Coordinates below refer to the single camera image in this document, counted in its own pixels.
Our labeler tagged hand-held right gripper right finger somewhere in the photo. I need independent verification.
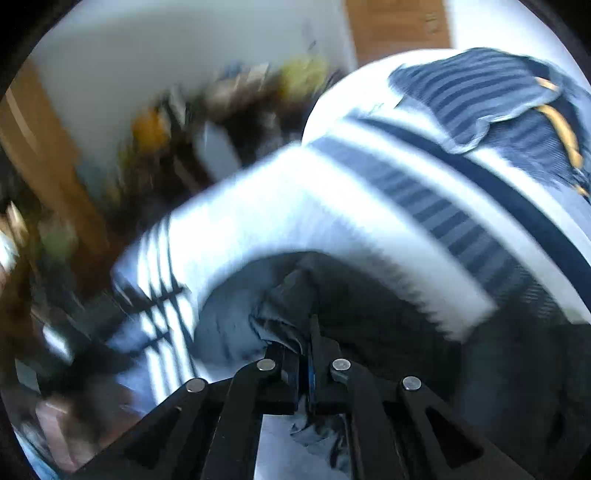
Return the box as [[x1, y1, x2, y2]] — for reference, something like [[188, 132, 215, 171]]
[[305, 315, 534, 480]]

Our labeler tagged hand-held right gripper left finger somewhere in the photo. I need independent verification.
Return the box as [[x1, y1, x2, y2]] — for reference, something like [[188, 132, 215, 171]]
[[69, 342, 302, 480]]

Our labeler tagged dark blue garment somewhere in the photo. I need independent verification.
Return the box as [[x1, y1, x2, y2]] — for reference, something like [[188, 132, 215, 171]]
[[194, 251, 578, 480]]

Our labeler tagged white blue striped blanket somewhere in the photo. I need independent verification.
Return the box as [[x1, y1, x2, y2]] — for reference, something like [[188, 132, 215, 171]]
[[106, 46, 591, 480]]

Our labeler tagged cluttered dark shelf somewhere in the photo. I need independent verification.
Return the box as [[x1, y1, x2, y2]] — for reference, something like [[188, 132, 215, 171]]
[[104, 58, 335, 227]]

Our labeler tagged yellow object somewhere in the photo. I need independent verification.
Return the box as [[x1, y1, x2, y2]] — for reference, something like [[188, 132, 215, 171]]
[[277, 55, 329, 100]]

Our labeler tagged blue striped garment yellow trim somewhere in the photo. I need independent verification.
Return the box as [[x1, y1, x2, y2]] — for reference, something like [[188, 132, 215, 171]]
[[387, 46, 591, 200]]

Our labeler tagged wooden cabinet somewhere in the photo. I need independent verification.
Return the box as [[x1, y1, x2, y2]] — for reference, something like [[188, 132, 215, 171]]
[[0, 60, 114, 289]]

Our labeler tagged wooden door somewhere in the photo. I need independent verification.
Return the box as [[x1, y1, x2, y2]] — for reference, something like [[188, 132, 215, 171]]
[[344, 0, 452, 69]]

